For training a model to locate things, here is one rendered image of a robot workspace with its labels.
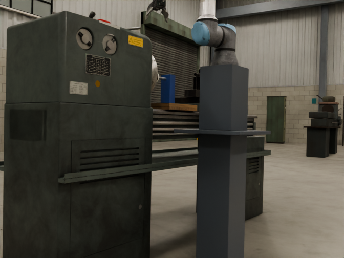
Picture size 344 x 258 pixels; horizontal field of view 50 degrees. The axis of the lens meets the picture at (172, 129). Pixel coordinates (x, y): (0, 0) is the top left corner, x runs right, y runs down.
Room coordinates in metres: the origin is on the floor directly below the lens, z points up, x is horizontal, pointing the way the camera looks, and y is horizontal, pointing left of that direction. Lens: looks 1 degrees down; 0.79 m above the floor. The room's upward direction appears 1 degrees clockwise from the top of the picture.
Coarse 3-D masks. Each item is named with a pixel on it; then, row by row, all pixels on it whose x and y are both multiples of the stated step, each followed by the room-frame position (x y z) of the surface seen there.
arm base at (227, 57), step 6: (222, 48) 2.02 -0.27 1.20; (228, 48) 2.01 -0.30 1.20; (216, 54) 2.04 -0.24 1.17; (222, 54) 2.01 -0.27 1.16; (228, 54) 2.01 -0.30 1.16; (234, 54) 2.03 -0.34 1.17; (216, 60) 2.02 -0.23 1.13; (222, 60) 2.00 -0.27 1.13; (228, 60) 2.01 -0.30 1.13; (234, 60) 2.02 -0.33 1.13
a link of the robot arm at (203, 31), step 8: (200, 0) 1.97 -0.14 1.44; (208, 0) 1.95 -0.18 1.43; (200, 8) 1.97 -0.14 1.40; (208, 8) 1.95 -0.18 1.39; (200, 16) 1.97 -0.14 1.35; (208, 16) 1.94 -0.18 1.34; (200, 24) 1.93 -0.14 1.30; (208, 24) 1.93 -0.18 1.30; (216, 24) 1.96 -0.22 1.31; (192, 32) 1.98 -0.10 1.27; (200, 32) 1.93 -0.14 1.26; (208, 32) 1.92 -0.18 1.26; (216, 32) 1.95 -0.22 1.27; (200, 40) 1.94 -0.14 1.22; (208, 40) 1.94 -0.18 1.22; (216, 40) 1.97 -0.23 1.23
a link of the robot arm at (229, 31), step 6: (222, 24) 2.02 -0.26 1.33; (228, 24) 2.02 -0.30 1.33; (222, 30) 1.99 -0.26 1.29; (228, 30) 2.01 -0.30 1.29; (234, 30) 2.04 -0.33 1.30; (228, 36) 2.01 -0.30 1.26; (234, 36) 2.04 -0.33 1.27; (222, 42) 2.00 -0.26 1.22; (228, 42) 2.01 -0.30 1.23; (234, 42) 2.04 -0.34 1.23; (216, 48) 2.05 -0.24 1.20; (234, 48) 2.04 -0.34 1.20
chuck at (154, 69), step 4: (152, 56) 2.23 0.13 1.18; (152, 60) 2.20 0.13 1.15; (152, 64) 2.18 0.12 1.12; (156, 64) 2.21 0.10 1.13; (152, 68) 2.18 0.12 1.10; (156, 68) 2.21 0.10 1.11; (152, 72) 2.17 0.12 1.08; (156, 72) 2.20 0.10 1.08; (152, 76) 2.18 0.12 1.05; (156, 76) 2.21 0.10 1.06; (152, 80) 2.19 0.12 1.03; (156, 80) 2.21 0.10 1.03; (152, 84) 2.20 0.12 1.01; (152, 88) 2.22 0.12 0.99
